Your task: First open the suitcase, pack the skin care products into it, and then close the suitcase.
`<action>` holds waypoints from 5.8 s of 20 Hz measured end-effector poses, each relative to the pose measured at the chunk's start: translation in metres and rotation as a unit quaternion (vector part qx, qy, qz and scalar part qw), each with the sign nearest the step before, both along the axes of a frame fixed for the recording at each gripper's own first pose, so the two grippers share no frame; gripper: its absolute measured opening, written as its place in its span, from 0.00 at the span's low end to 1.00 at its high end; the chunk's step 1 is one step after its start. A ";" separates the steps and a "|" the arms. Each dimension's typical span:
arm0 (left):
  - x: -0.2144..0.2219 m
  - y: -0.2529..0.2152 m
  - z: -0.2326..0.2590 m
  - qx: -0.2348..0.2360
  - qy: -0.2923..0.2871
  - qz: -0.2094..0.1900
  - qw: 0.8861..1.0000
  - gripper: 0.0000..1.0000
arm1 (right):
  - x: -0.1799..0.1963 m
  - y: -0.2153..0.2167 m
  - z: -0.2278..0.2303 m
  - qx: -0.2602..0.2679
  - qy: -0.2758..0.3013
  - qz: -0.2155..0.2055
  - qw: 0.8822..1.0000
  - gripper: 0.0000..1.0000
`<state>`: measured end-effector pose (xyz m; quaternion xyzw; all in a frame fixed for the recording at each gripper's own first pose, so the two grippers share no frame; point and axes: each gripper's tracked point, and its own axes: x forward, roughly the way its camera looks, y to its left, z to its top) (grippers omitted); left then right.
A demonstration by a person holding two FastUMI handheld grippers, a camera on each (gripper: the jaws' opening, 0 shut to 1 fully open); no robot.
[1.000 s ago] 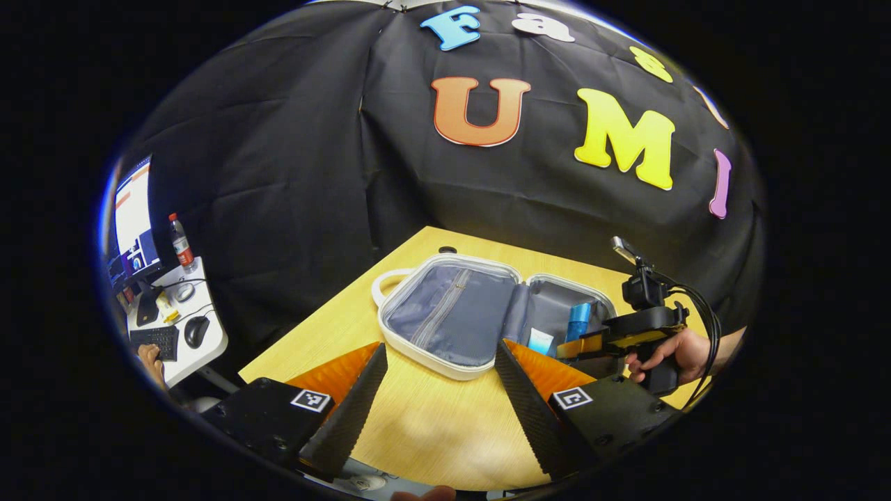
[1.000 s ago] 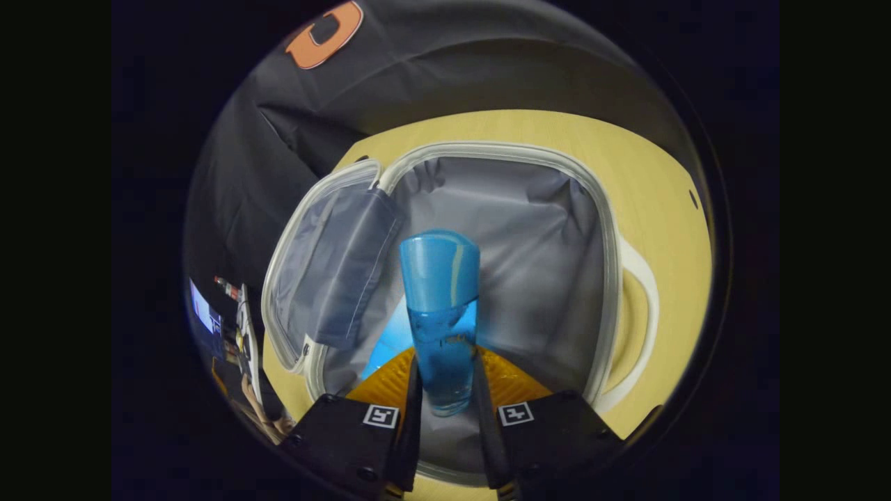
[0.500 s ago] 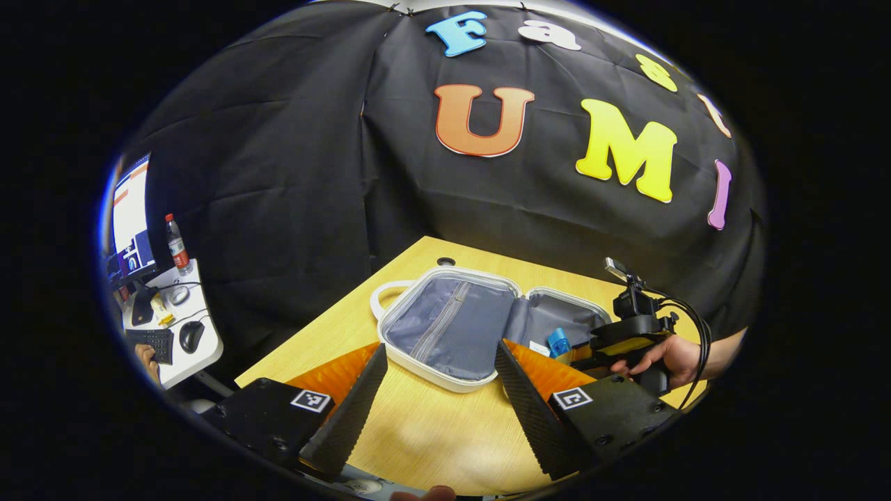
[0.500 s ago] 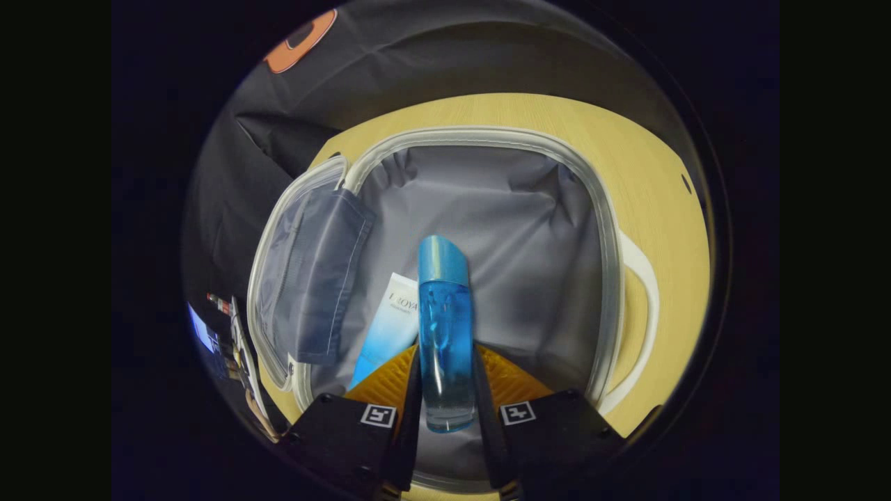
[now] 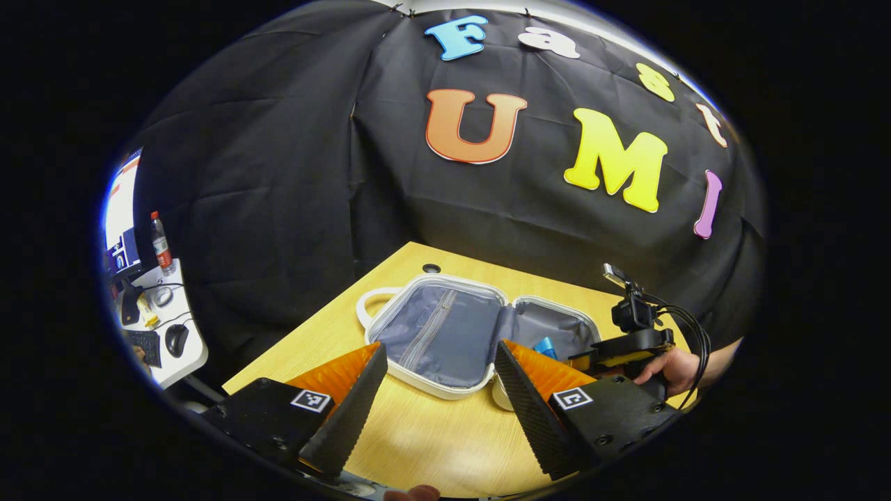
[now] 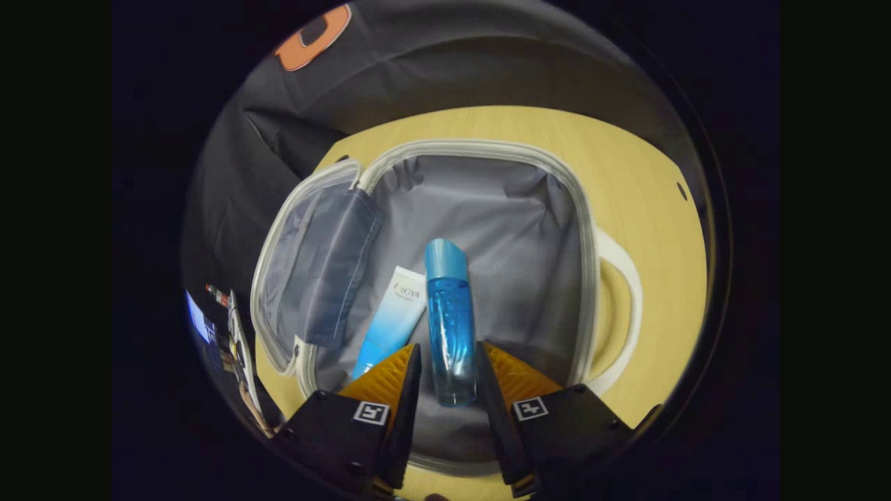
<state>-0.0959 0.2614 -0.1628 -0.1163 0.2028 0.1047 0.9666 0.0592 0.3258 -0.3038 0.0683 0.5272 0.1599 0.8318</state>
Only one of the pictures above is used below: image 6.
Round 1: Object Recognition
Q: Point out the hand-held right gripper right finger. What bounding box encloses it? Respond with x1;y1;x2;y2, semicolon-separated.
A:
475;339;636;499

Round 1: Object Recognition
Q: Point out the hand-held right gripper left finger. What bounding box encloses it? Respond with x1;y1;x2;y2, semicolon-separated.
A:
274;342;424;500

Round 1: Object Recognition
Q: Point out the teal bottle with blue cap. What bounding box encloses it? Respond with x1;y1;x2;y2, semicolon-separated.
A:
424;238;480;408

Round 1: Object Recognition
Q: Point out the white suitcase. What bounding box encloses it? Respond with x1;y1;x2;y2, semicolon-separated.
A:
249;138;645;478

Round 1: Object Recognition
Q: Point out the blue lit screen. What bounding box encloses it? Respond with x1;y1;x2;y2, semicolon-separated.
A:
185;289;218;347

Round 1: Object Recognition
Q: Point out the black backdrop cloth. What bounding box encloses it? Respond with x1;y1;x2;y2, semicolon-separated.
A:
181;0;711;307

